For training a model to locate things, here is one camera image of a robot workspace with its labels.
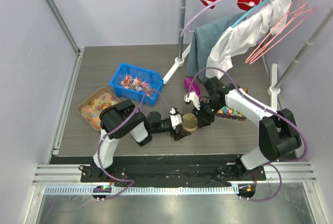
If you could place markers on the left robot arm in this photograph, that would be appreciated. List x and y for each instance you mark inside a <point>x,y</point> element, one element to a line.
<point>124,118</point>

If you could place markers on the white cable duct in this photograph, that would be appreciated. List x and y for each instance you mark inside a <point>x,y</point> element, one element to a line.
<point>98,190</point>

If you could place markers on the teal cloth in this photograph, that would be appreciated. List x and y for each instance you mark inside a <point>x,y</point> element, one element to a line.
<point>203,40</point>

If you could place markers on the pink hangers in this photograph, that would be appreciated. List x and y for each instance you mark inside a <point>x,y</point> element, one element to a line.
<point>290,21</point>

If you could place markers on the grey clothes rack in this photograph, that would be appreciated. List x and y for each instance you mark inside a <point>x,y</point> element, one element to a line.
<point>276,82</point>

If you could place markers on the clear plastic jar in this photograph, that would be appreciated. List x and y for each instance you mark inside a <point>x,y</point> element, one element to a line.
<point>190,130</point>

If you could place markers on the purple hanger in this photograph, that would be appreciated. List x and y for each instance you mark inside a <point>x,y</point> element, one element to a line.
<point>203,11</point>

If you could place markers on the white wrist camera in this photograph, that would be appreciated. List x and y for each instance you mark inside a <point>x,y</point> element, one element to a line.
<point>192,98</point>
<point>176,118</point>

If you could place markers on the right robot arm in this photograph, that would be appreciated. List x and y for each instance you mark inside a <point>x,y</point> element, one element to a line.
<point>278,135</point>

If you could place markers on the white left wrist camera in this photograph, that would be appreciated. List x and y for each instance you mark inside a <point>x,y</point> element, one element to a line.
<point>176,118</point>

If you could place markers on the brown tin of candies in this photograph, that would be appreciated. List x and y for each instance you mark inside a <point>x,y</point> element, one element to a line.
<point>91,108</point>

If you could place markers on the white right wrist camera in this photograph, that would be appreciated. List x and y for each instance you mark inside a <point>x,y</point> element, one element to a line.
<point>192,98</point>

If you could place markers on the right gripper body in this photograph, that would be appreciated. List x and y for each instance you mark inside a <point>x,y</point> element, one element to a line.
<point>207,110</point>

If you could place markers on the blue plastic bin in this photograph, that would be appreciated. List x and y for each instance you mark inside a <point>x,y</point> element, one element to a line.
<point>152,77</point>

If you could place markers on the gold tin of star candies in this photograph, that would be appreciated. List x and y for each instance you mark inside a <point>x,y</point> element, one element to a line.
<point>230,113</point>

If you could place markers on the purple plastic scoop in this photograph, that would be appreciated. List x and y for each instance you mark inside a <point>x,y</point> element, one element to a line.
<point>194,88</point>

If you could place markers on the cream jar lid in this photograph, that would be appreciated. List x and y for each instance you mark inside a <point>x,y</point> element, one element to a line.
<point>190,120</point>

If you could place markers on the pile of lollipop candies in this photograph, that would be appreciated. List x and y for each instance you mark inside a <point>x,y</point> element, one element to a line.
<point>135,83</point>

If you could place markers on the white shirt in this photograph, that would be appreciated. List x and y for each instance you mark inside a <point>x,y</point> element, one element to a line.
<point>236,41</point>

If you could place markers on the blue hanger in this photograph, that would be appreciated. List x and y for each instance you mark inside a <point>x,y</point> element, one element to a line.
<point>262,3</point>

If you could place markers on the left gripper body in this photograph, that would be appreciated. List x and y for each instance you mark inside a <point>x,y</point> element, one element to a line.
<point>164,126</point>

